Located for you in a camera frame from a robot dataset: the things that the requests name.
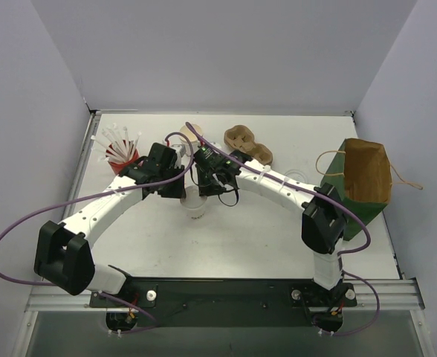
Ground white wrapped straws bundle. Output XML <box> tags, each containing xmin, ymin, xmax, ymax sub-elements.
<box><xmin>90</xmin><ymin>123</ymin><xmax>142</xmax><ymax>161</ymax></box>

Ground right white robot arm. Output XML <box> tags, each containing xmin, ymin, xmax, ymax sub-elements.
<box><xmin>193</xmin><ymin>144</ymin><xmax>347</xmax><ymax>290</ymax></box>

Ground aluminium frame rail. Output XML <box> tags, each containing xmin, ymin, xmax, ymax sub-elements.
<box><xmin>25</xmin><ymin>280</ymin><xmax>425</xmax><ymax>312</ymax></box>

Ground white paper coffee cup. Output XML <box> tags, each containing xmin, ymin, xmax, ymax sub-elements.
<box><xmin>180</xmin><ymin>186</ymin><xmax>207</xmax><ymax>219</ymax></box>

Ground clear plastic cup lid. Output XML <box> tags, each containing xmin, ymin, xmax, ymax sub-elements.
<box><xmin>285</xmin><ymin>169</ymin><xmax>308</xmax><ymax>184</ymax></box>

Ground red straw holder cup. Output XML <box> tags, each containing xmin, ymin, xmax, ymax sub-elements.
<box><xmin>105</xmin><ymin>144</ymin><xmax>140</xmax><ymax>175</ymax></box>

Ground stacked white paper cups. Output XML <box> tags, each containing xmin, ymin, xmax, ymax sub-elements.
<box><xmin>180</xmin><ymin>123</ymin><xmax>203</xmax><ymax>148</ymax></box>

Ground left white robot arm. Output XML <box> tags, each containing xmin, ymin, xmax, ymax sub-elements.
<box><xmin>33</xmin><ymin>143</ymin><xmax>186</xmax><ymax>306</ymax></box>

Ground brown pulp cup carrier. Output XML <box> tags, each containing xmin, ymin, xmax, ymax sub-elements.
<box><xmin>224</xmin><ymin>125</ymin><xmax>273</xmax><ymax>165</ymax></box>

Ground green paper takeout bag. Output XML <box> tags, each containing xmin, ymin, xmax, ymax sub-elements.
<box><xmin>315</xmin><ymin>138</ymin><xmax>423</xmax><ymax>225</ymax></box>

